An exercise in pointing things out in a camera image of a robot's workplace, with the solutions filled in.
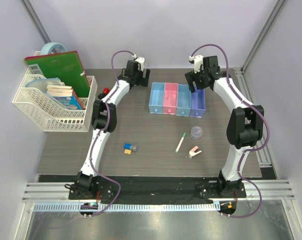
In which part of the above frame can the clear paperclip jar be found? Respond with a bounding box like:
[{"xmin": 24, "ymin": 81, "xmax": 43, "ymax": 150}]
[{"xmin": 190, "ymin": 126, "xmax": 203, "ymax": 141}]

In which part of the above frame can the purple drawer box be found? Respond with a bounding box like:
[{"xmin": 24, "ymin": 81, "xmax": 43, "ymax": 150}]
[{"xmin": 189, "ymin": 89, "xmax": 206, "ymax": 118}]

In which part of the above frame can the clear blue plastic pouch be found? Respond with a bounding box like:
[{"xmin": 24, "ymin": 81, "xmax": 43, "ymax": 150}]
[{"xmin": 25, "ymin": 78, "xmax": 65, "ymax": 95}]

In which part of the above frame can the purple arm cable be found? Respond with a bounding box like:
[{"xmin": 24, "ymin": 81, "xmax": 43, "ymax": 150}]
[
  {"xmin": 90, "ymin": 50, "xmax": 138, "ymax": 217},
  {"xmin": 189, "ymin": 43, "xmax": 267, "ymax": 219}
]

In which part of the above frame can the white mesh file organizer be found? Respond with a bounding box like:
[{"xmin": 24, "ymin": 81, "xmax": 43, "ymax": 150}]
[{"xmin": 12, "ymin": 61, "xmax": 98, "ymax": 132}]

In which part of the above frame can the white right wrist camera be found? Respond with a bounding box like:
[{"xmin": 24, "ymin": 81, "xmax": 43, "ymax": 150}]
[{"xmin": 188, "ymin": 55, "xmax": 204, "ymax": 74}]

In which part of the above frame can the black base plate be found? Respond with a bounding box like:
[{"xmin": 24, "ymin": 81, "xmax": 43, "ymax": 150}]
[{"xmin": 38, "ymin": 175, "xmax": 247, "ymax": 205}]

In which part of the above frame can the light blue drawer box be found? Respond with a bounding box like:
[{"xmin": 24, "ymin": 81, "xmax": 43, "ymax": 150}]
[{"xmin": 148, "ymin": 82, "xmax": 165, "ymax": 114}]

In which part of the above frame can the green white marker pen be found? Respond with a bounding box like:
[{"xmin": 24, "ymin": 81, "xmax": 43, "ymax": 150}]
[{"xmin": 175, "ymin": 132, "xmax": 187, "ymax": 153}]

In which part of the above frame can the green folder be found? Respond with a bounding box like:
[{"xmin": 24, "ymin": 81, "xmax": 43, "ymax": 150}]
[{"xmin": 24, "ymin": 51, "xmax": 90, "ymax": 98}]

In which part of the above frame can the light blue tape roll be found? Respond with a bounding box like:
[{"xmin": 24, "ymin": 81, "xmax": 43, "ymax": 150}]
[{"xmin": 40, "ymin": 42, "xmax": 67, "ymax": 55}]

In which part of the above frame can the pink drawer box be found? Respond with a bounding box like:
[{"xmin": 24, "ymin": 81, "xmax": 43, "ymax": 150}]
[{"xmin": 163, "ymin": 82, "xmax": 179, "ymax": 115}]

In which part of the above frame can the blue grey pencil sharpener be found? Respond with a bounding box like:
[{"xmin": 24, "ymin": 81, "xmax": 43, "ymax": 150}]
[{"xmin": 124, "ymin": 143, "xmax": 138, "ymax": 152}]

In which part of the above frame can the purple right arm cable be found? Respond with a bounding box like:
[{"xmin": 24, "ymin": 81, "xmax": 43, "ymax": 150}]
[{"xmin": 189, "ymin": 43, "xmax": 267, "ymax": 219}]

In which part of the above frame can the red black stamp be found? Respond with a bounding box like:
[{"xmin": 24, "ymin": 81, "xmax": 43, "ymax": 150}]
[{"xmin": 98, "ymin": 87, "xmax": 110, "ymax": 100}]

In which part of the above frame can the white slotted cable duct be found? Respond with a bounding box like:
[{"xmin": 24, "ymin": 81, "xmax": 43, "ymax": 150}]
[{"xmin": 33, "ymin": 201, "xmax": 220, "ymax": 213}]

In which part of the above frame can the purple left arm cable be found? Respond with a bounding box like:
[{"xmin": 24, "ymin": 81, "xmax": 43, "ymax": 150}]
[{"xmin": 90, "ymin": 50, "xmax": 138, "ymax": 217}]

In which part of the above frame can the pink staple remover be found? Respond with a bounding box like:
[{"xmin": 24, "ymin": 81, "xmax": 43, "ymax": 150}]
[{"xmin": 188, "ymin": 145, "xmax": 202, "ymax": 159}]

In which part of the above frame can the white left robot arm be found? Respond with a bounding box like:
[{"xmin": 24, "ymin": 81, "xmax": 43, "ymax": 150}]
[{"xmin": 64, "ymin": 57, "xmax": 151, "ymax": 200}]

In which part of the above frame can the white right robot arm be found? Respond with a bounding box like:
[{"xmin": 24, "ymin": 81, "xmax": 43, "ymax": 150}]
[{"xmin": 185, "ymin": 55, "xmax": 264, "ymax": 198}]

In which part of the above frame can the stack of notebooks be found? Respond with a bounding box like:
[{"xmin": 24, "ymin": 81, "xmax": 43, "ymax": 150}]
[{"xmin": 46, "ymin": 85, "xmax": 74, "ymax": 97}]

